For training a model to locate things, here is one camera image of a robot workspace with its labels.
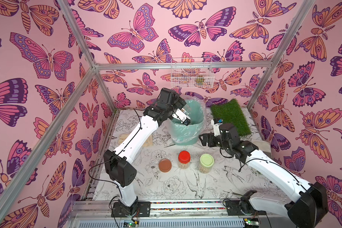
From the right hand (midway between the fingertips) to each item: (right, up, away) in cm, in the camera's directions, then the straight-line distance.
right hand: (206, 134), depth 80 cm
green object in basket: (-1, +35, +15) cm, 38 cm away
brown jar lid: (-24, -21, +10) cm, 33 cm away
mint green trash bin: (-10, 0, +2) cm, 10 cm away
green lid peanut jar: (0, -15, -1) cm, 15 cm away
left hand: (-15, +20, -1) cm, 25 cm away
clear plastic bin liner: (-10, +22, +10) cm, 26 cm away
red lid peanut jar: (-13, -14, 0) cm, 19 cm away
